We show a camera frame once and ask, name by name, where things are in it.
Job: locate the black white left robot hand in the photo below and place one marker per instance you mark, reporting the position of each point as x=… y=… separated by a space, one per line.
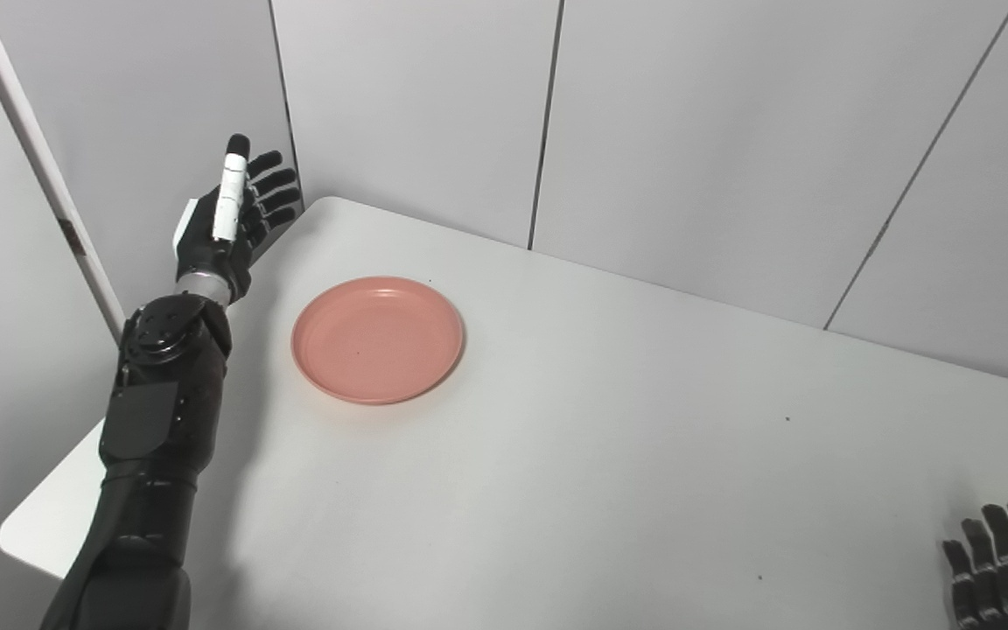
x=217 y=232

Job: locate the white vertical corner post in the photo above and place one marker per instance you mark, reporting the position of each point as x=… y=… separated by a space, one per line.
x=40 y=166

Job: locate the pink round plate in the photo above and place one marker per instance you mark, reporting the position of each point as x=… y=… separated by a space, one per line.
x=377 y=341

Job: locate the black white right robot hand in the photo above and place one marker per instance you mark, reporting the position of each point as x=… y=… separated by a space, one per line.
x=998 y=586

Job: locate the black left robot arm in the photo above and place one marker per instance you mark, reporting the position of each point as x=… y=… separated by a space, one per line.
x=158 y=437

